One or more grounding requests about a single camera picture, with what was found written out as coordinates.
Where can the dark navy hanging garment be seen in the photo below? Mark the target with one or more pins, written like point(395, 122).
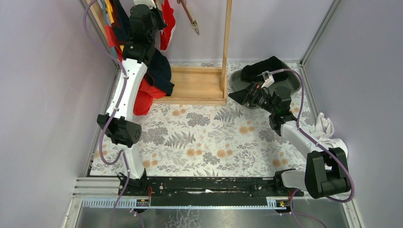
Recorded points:
point(162, 72)

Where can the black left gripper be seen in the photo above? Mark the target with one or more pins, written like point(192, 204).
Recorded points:
point(146, 8)

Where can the yellow hanger on rack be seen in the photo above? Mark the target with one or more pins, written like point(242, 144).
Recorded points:
point(109, 10)

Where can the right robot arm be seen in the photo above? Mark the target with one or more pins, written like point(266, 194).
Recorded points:
point(326, 173)

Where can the red hanging garment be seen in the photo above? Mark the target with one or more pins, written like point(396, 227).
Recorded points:
point(146, 93)

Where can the grey plastic tray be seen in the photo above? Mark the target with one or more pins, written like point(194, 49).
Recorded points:
point(286, 79)

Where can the beige hanger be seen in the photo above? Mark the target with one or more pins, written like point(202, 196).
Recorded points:
point(192, 20)

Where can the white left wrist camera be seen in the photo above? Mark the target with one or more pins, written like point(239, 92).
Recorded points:
point(149, 3)

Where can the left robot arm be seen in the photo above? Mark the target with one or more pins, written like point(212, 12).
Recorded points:
point(117, 123)

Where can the wooden rack with base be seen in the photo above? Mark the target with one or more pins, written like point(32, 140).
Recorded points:
point(194, 85)

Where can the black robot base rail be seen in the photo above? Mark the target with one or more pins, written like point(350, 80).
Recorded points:
point(206, 191)

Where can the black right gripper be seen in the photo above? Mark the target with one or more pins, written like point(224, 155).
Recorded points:
point(249, 97)

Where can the red white-trimmed underwear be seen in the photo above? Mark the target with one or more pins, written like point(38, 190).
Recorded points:
point(166, 33)

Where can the black underwear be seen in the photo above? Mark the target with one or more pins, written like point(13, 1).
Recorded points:
point(250, 73)

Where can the white crumpled cloth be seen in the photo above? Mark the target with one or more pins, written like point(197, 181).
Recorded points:
point(324, 131)

